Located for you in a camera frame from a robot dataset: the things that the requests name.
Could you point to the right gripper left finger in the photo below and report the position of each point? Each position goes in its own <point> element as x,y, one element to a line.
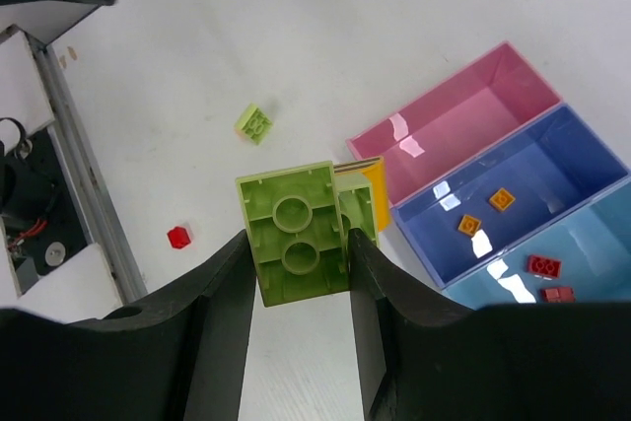
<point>176,354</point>

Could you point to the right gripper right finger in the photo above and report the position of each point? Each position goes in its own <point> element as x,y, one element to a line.
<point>422,356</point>

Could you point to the orange lego brick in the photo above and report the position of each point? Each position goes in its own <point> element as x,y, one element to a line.
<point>469,225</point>
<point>501,200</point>

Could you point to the dark red lego brick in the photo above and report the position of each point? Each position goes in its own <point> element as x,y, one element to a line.
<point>543,266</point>

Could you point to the green yellow lego stack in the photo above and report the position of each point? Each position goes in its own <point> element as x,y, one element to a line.
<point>297,222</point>

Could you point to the red lego brick front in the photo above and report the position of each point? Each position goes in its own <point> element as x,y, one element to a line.
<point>179,237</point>

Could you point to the light blue container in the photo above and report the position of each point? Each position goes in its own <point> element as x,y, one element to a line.
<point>593,245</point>

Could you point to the dark blue container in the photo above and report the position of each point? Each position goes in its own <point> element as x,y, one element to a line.
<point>553,166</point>

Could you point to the pink container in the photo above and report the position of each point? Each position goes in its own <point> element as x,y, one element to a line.
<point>486,101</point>

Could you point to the aluminium front rail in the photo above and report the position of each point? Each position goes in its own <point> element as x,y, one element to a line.
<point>92,200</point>

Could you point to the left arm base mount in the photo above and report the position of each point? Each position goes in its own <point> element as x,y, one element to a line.
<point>40,220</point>

